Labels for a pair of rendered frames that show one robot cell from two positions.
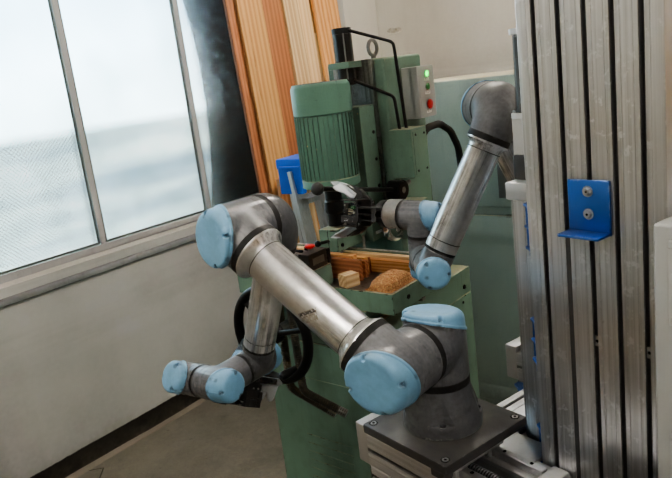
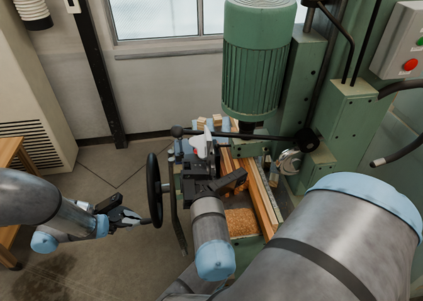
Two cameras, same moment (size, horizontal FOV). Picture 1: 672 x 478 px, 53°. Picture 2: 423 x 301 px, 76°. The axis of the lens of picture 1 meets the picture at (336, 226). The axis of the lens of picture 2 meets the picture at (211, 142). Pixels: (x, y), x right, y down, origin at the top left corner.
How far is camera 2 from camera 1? 147 cm
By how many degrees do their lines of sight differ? 46
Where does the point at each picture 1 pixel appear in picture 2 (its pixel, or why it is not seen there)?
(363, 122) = (300, 61)
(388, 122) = (335, 69)
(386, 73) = (360, 7)
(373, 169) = (297, 108)
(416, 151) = (342, 119)
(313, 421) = not seen: hidden behind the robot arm
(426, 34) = not seen: outside the picture
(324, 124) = (236, 56)
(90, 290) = (183, 62)
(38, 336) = (150, 77)
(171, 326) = not seen: hidden behind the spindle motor
